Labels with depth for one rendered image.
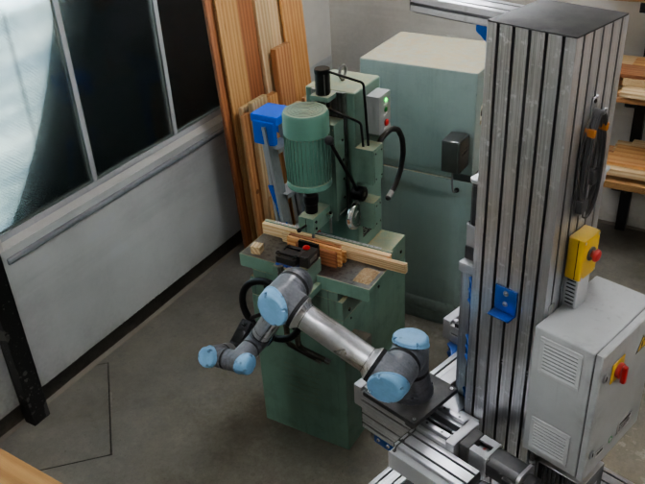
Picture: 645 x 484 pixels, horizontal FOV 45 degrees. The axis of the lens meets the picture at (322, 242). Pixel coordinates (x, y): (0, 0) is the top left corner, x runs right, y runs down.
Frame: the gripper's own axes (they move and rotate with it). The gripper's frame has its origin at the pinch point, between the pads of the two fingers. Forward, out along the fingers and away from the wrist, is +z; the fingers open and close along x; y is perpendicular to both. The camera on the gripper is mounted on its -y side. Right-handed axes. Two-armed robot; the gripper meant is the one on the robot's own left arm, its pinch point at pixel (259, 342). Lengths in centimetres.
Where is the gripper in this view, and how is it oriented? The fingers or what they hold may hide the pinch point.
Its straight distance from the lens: 306.1
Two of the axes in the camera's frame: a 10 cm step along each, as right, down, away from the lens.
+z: 4.6, 0.2, 8.9
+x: 8.6, 2.2, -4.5
